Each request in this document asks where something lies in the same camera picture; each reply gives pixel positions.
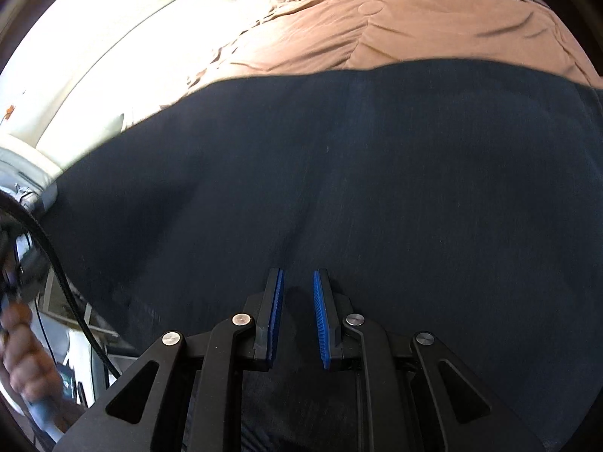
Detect person's left hand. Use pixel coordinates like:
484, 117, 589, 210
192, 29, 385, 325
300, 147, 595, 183
0, 301, 64, 417

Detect black pants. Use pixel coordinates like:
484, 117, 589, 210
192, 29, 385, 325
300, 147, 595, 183
44, 59, 603, 452

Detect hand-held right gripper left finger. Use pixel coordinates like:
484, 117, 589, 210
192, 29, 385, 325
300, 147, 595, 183
54, 267, 286, 452

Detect cream padded headboard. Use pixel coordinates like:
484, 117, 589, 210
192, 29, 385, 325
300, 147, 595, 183
0, 0, 250, 184

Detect orange blanket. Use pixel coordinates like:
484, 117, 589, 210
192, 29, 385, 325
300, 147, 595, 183
186, 0, 599, 92

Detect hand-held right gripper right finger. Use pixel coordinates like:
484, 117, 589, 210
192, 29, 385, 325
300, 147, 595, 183
312, 268, 549, 452

